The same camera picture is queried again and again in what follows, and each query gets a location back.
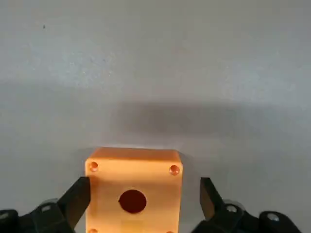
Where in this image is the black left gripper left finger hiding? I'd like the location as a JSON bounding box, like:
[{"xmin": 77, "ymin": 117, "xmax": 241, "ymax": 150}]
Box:
[{"xmin": 0, "ymin": 176, "xmax": 91, "ymax": 233}]

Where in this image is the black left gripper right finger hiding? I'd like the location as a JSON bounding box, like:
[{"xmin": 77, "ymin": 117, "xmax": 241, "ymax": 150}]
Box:
[{"xmin": 191, "ymin": 177, "xmax": 302, "ymax": 233}]

